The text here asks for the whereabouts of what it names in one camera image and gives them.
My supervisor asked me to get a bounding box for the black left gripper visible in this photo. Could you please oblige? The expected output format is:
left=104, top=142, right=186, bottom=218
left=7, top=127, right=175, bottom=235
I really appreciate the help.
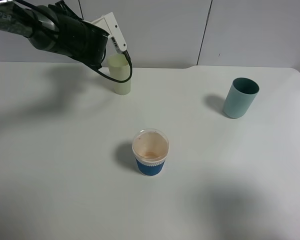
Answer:
left=72, top=21, right=110, bottom=69

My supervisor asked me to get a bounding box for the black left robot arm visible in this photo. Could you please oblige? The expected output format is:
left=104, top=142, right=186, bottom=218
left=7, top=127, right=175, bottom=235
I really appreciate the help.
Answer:
left=0, top=0, right=109, bottom=71

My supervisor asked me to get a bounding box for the light green plastic cup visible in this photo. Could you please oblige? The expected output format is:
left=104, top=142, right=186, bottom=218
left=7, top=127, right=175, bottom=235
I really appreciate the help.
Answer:
left=107, top=54, right=131, bottom=95

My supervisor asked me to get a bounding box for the paper cup with blue sleeve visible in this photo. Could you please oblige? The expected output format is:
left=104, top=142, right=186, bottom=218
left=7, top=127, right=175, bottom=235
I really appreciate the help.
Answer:
left=131, top=129, right=170, bottom=176

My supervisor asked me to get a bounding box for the teal plastic cup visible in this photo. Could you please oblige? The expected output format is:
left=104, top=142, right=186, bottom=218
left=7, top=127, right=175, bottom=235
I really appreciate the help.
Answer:
left=223, top=77, right=260, bottom=119

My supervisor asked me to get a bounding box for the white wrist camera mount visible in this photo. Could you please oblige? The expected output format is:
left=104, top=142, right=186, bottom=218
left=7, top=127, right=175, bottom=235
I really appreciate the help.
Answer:
left=90, top=12, right=128, bottom=54

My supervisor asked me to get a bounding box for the black camera cable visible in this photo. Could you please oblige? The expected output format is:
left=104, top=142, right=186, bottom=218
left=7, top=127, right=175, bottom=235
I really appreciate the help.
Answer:
left=89, top=49, right=134, bottom=84

